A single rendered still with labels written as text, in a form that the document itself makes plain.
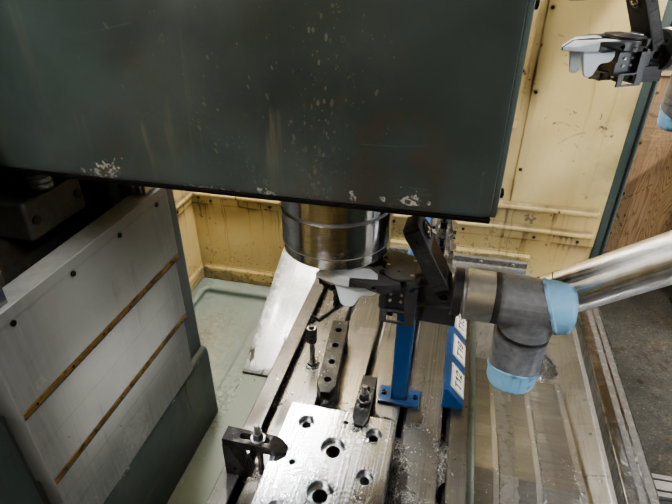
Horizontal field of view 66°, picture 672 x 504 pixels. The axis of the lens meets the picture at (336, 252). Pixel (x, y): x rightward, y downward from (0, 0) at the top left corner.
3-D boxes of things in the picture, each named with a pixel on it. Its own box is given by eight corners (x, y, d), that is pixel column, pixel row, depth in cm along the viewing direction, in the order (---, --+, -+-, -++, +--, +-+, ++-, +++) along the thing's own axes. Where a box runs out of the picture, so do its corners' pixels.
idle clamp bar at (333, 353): (349, 339, 143) (350, 321, 139) (335, 412, 121) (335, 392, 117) (332, 338, 143) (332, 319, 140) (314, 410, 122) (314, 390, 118)
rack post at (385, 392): (420, 393, 126) (432, 295, 110) (418, 410, 122) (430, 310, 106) (380, 386, 128) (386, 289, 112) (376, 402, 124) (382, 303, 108)
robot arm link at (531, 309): (568, 353, 71) (585, 304, 67) (487, 339, 73) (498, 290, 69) (561, 318, 78) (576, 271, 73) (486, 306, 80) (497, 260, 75)
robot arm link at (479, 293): (497, 291, 69) (496, 259, 76) (462, 285, 70) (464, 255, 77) (487, 333, 73) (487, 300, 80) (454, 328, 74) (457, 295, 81)
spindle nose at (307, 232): (306, 211, 85) (304, 140, 78) (401, 226, 80) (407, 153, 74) (263, 260, 72) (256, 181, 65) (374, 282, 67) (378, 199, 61)
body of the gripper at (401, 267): (373, 321, 77) (455, 335, 75) (377, 273, 72) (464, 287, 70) (381, 292, 83) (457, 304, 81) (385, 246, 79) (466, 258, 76)
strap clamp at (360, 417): (375, 410, 122) (378, 363, 114) (365, 456, 111) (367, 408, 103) (361, 407, 122) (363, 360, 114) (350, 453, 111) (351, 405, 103)
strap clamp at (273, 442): (291, 472, 107) (288, 424, 100) (286, 486, 105) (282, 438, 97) (232, 459, 110) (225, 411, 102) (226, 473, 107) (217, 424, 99)
